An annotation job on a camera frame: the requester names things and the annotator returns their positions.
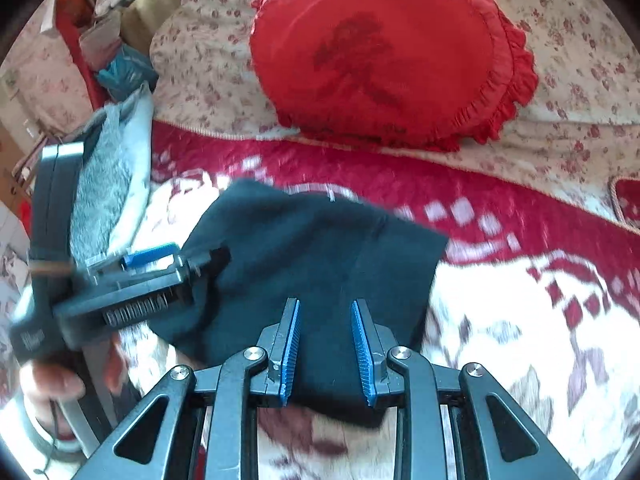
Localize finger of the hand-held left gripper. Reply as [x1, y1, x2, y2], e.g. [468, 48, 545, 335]
[176, 246, 232, 292]
[87, 241, 183, 278]

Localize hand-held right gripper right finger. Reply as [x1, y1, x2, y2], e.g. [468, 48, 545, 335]
[350, 299, 571, 480]

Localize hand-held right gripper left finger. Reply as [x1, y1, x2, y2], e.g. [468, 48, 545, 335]
[70, 297, 303, 480]

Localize black pants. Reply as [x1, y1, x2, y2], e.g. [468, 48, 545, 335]
[159, 178, 449, 428]

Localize person's left hand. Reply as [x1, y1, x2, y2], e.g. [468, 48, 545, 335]
[20, 332, 129, 421]

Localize grey fleece jacket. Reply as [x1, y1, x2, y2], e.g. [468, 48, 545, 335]
[70, 82, 156, 268]

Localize red and white fluffy blanket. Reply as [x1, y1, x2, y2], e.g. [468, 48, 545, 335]
[107, 122, 640, 480]

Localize pink floral cloth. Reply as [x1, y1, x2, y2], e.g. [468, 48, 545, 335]
[0, 35, 96, 133]

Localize teal bag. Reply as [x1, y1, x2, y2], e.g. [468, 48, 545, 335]
[95, 45, 161, 104]

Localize red cloth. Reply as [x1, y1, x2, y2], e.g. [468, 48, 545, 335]
[55, 0, 109, 111]

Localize beige cloth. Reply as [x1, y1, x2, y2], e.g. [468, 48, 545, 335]
[121, 0, 211, 54]

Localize red ruffled heart pillow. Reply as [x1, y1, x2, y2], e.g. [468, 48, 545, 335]
[248, 0, 540, 153]

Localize beige floral quilt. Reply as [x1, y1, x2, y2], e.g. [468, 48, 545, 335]
[150, 0, 640, 222]

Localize red cushion with cord trim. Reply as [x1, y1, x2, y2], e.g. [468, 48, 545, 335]
[609, 176, 640, 234]

